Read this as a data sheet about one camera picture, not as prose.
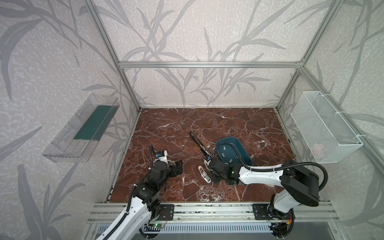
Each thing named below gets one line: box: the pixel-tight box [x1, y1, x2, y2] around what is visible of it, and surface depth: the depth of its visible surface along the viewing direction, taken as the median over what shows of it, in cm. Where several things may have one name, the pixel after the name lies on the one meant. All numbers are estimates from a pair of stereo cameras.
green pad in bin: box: [73, 105, 120, 141], surface depth 70 cm
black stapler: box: [189, 132, 213, 158], surface depth 99 cm
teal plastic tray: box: [215, 136, 253, 167], surface depth 96 cm
